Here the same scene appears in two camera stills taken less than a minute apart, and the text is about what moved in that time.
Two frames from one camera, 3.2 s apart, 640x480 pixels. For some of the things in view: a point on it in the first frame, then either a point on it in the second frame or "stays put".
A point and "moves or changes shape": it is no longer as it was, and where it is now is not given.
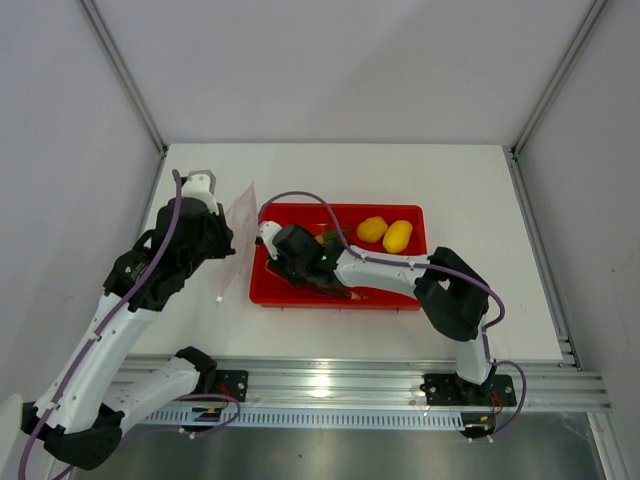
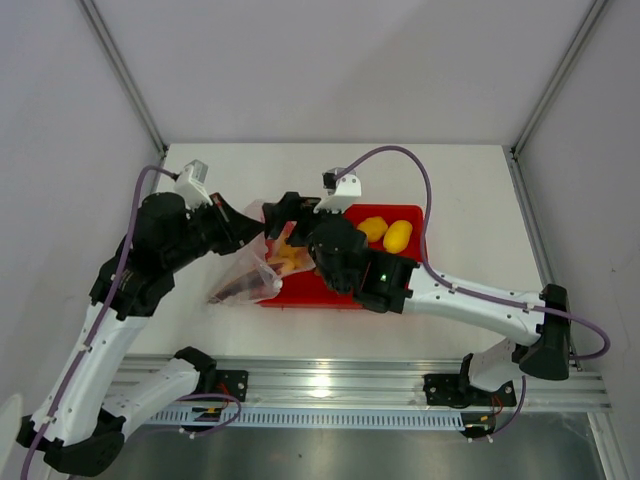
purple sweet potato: (344, 292) moves or changes shape
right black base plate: (451, 390) stays put
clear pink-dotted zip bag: (243, 221) moves or changes shape
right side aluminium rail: (567, 348) stays put
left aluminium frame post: (111, 48) stays put
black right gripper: (279, 265) to (290, 208)
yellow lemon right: (397, 236) stays put
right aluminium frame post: (583, 29) stays put
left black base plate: (232, 383) stays put
